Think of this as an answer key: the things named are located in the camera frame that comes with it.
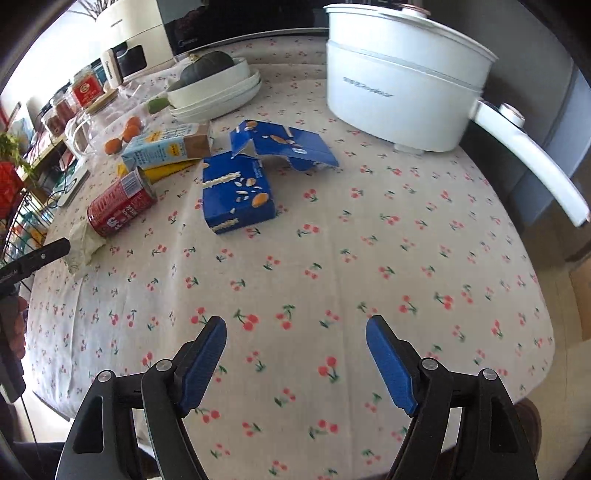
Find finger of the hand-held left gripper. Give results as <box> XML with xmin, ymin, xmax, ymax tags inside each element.
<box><xmin>14</xmin><ymin>237</ymin><xmax>71</xmax><ymax>278</ymax></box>

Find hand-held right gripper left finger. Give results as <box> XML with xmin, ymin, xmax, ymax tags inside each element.
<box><xmin>58</xmin><ymin>316</ymin><xmax>228</xmax><ymax>480</ymax></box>

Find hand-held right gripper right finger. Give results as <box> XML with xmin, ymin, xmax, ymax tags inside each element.
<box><xmin>366</xmin><ymin>315</ymin><xmax>539</xmax><ymax>480</ymax></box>

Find white tissue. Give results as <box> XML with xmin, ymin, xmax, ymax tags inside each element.
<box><xmin>64</xmin><ymin>219</ymin><xmax>108</xmax><ymax>278</ymax></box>

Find red drink can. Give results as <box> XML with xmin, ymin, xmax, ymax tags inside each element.
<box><xmin>87</xmin><ymin>166</ymin><xmax>158</xmax><ymax>238</ymax></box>

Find brown round bin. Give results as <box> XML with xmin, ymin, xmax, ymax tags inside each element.
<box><xmin>512</xmin><ymin>399</ymin><xmax>544</xmax><ymax>449</ymax></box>

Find torn dark blue carton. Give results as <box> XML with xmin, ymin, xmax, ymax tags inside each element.
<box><xmin>229</xmin><ymin>119</ymin><xmax>340</xmax><ymax>172</ymax></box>

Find person's left hand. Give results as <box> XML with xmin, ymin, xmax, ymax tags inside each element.
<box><xmin>11</xmin><ymin>295</ymin><xmax>27</xmax><ymax>361</ymax></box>

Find cherry print tablecloth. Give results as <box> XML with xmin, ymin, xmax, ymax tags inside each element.
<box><xmin>25</xmin><ymin>28</ymin><xmax>555</xmax><ymax>480</ymax></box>

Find glass jar dark contents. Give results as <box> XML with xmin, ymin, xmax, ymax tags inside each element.
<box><xmin>51</xmin><ymin>90</ymin><xmax>77</xmax><ymax>126</ymax></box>
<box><xmin>41</xmin><ymin>108</ymin><xmax>61</xmax><ymax>138</ymax></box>

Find glass jar wooden lid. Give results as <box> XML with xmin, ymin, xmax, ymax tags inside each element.
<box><xmin>65</xmin><ymin>90</ymin><xmax>145</xmax><ymax>158</ymax></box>

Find yellow packet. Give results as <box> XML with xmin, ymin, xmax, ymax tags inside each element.
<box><xmin>115</xmin><ymin>161</ymin><xmax>200</xmax><ymax>182</ymax></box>

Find light blue drink carton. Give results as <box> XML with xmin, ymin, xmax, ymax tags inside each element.
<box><xmin>121</xmin><ymin>121</ymin><xmax>214</xmax><ymax>171</ymax></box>

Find red label glass jar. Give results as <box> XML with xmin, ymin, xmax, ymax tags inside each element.
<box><xmin>71</xmin><ymin>67</ymin><xmax>108</xmax><ymax>108</ymax></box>

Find white oval dish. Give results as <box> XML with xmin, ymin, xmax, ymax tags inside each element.
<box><xmin>166</xmin><ymin>56</ymin><xmax>250</xmax><ymax>108</ymax></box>

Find white plate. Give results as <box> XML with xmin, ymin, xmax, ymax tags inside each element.
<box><xmin>169</xmin><ymin>76</ymin><xmax>263</xmax><ymax>123</ymax></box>

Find white air fryer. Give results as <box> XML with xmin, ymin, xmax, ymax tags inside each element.
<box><xmin>95</xmin><ymin>0</ymin><xmax>167</xmax><ymax>89</ymax></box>

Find dark green squash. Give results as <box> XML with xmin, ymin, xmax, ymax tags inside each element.
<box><xmin>179</xmin><ymin>51</ymin><xmax>235</xmax><ymax>88</ymax></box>

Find stack of white bowls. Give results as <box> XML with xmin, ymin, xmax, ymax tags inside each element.
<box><xmin>169</xmin><ymin>68</ymin><xmax>262</xmax><ymax>116</ymax></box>

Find white electric cooking pot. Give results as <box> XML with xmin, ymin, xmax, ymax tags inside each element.
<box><xmin>323</xmin><ymin>4</ymin><xmax>591</xmax><ymax>228</ymax></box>

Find black microwave oven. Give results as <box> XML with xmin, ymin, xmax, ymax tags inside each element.
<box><xmin>156</xmin><ymin>0</ymin><xmax>333</xmax><ymax>55</ymax></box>

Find black wire rack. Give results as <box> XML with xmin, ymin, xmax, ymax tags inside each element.
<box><xmin>0</xmin><ymin>138</ymin><xmax>63</xmax><ymax>261</ymax></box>

